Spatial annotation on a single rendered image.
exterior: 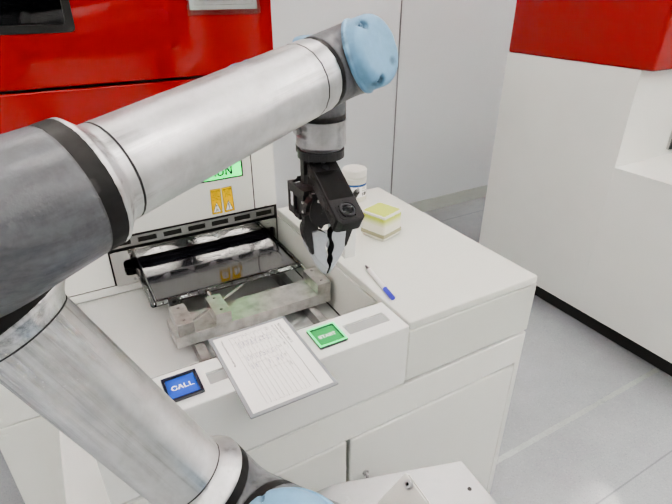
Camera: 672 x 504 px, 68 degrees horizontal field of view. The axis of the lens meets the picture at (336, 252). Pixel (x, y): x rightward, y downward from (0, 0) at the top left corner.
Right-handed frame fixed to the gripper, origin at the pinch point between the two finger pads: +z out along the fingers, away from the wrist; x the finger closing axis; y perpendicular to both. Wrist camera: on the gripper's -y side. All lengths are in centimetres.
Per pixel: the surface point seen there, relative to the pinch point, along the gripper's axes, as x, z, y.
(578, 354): -154, 111, 40
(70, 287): 40, 24, 59
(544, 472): -88, 111, 4
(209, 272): 9.2, 20.8, 44.1
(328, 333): -0.5, 14.2, 1.0
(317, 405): 4.6, 25.0, -4.0
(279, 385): 12.6, 14.3, -6.7
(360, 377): -4.4, 22.5, -4.0
